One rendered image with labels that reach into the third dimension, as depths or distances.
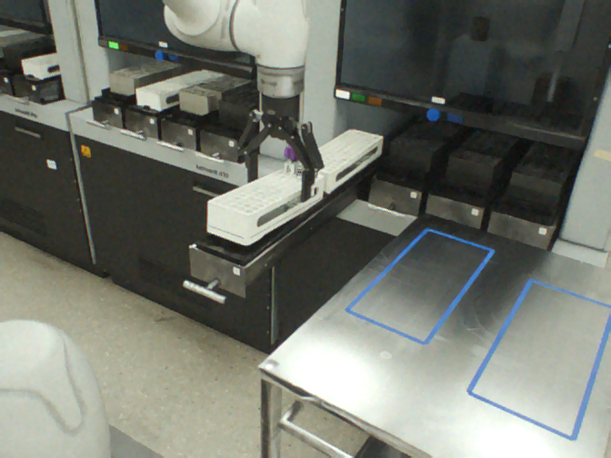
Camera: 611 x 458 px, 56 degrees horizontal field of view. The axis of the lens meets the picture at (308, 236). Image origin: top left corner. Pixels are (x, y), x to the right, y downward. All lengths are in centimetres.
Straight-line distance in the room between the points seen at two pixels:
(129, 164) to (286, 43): 105
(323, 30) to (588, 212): 77
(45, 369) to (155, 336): 153
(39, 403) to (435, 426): 48
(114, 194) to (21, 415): 151
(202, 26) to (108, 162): 105
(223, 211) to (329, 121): 57
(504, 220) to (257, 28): 69
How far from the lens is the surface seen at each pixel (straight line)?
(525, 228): 137
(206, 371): 204
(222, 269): 111
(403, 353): 89
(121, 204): 212
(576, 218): 144
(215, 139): 170
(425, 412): 82
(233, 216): 109
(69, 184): 232
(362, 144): 150
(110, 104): 199
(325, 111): 157
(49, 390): 69
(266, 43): 109
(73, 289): 252
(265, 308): 187
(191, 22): 112
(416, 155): 147
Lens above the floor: 140
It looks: 31 degrees down
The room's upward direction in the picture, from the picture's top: 3 degrees clockwise
